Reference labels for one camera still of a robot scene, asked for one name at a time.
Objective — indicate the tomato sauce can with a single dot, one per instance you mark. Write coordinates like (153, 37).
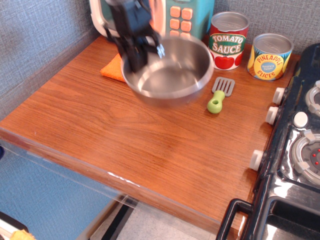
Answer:
(227, 38)

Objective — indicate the pineapple slices can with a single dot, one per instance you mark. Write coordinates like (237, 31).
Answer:
(269, 56)

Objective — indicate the black toy stove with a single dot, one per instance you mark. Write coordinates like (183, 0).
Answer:
(286, 203)

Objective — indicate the black oven door handle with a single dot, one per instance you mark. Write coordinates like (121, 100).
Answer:
(235, 205)

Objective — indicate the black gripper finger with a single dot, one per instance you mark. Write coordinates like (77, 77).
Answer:
(122, 46)
(137, 54)

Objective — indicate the stainless steel bowl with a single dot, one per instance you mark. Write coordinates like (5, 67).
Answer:
(177, 78)

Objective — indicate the white stove knob top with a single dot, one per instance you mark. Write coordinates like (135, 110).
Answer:
(278, 95)

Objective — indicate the toy spatula green handle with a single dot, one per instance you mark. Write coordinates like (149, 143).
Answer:
(222, 87)

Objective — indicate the white stove knob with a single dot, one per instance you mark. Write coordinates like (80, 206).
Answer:
(271, 115)
(278, 95)
(256, 159)

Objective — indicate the toy microwave teal and peach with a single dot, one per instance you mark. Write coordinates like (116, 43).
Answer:
(169, 17)

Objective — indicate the white stove knob middle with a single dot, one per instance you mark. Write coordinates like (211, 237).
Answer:
(271, 115)

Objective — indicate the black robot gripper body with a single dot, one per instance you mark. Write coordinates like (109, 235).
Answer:
(132, 21)

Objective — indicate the white stove knob bottom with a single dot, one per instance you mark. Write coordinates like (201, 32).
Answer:
(256, 159)

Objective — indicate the orange towel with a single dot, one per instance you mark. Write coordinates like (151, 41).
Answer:
(113, 69)

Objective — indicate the orange fuzzy object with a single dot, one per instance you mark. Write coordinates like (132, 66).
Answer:
(22, 235)

